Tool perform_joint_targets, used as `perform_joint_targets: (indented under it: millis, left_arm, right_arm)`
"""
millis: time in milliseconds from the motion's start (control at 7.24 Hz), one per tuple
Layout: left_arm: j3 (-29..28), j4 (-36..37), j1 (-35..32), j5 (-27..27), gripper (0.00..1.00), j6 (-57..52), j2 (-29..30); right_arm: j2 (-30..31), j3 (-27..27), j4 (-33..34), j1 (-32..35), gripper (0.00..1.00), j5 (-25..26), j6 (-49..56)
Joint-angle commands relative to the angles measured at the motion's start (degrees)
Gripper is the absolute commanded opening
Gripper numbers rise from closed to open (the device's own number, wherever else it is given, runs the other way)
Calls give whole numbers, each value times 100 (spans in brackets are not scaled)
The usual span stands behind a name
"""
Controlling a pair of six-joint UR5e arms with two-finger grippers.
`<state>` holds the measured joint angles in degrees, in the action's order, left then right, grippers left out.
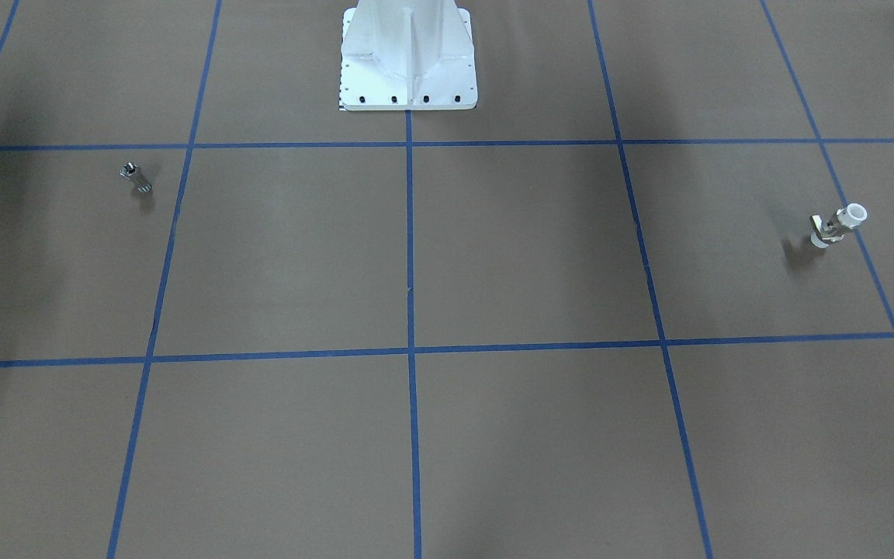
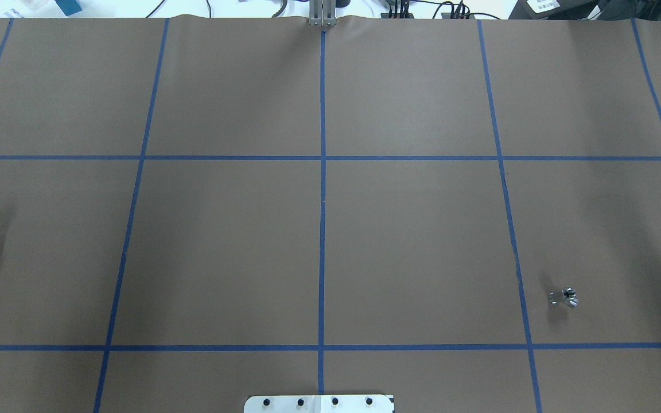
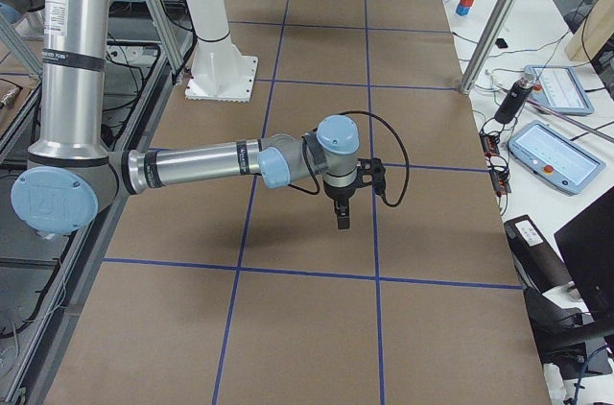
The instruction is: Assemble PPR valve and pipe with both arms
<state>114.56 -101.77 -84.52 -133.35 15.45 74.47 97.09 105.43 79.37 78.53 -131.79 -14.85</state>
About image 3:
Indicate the orange circuit board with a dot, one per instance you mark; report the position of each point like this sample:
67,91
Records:
496,164

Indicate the black cylindrical device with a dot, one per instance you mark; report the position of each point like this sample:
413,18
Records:
515,98

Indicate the lower teach pendant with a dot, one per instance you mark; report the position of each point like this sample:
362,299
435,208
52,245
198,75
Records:
554,158

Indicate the teach pendant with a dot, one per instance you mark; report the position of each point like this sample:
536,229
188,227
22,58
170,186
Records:
554,158
559,88

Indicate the small black square object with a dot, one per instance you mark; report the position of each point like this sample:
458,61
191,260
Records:
501,43

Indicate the upper teach pendant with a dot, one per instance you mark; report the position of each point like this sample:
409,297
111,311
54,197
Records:
559,88

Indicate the black monitor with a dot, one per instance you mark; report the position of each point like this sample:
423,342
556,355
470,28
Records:
586,246

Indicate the black desk device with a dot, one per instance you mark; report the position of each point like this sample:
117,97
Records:
558,333

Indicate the white camera stand column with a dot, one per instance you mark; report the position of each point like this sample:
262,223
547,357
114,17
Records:
219,71

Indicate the aluminium frame post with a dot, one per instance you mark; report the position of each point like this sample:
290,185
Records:
478,59

